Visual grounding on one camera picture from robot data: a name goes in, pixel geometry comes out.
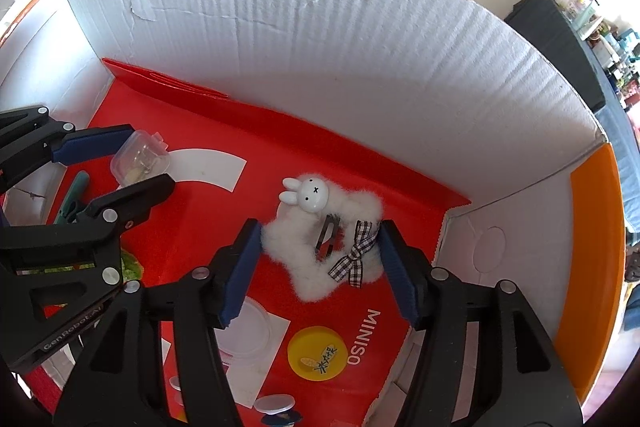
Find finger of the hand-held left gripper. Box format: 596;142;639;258
0;173;177;374
0;106;137;192

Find dark blue toy figure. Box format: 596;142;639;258
254;394;303;423

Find red woven mat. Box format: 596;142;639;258
15;352;68;418

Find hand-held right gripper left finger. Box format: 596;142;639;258
52;218;263;427

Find orange and white cardboard box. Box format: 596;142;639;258
0;0;628;427

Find yellow round tin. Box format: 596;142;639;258
287;327;348;378

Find clear round plastic container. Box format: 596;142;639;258
215;297;273;360

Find clear square plastic box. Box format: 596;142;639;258
110;129;171;188

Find white fluffy rabbit hair clip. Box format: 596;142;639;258
260;174;386;303

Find teal plastic clip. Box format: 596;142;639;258
52;171;91;225

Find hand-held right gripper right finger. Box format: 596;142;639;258
378;219;585;427

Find green yarn ball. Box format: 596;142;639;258
120;249;143;283

